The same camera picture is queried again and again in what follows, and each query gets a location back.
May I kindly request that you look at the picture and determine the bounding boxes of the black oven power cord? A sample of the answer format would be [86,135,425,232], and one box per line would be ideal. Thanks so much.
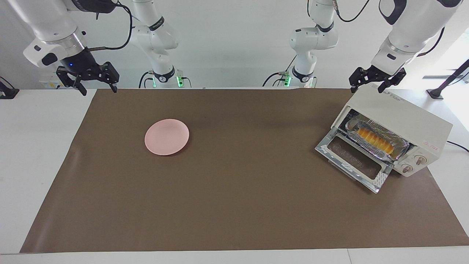
[446,141,469,153]

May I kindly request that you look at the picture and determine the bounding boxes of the pink round plate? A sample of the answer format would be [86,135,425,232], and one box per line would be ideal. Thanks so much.
[145,118,190,156]

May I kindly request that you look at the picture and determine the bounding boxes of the aluminium foil tray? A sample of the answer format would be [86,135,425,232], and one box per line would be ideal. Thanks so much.
[345,114,410,161]

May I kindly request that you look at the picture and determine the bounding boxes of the black left base cables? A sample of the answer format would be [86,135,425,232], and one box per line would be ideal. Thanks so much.
[262,55,295,87]

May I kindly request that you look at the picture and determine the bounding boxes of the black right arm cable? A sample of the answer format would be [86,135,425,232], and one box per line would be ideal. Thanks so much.
[84,0,133,51]

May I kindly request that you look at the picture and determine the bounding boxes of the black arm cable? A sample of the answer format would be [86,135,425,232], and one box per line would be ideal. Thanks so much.
[330,0,446,57]
[84,0,133,51]

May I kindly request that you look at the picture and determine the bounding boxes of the brown table mat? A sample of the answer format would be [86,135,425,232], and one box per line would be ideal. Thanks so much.
[19,88,469,253]

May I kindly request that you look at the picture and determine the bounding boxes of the white toaster oven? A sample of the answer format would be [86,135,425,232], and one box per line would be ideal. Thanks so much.
[331,86,453,177]

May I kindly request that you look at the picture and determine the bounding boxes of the glass oven door metal frame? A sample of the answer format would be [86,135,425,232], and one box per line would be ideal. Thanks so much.
[314,126,394,194]

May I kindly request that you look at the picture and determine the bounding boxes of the sliced yellow bread loaf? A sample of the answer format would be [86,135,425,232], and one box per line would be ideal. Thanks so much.
[357,126,395,154]

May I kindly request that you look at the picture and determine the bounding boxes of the black camera stand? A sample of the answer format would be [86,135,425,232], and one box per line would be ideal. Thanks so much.
[427,59,469,100]

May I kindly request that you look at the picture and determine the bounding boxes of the black table clamp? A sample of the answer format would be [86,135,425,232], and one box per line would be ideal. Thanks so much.
[0,76,19,99]

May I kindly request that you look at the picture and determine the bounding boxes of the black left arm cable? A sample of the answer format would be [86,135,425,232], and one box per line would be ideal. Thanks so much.
[330,0,446,57]

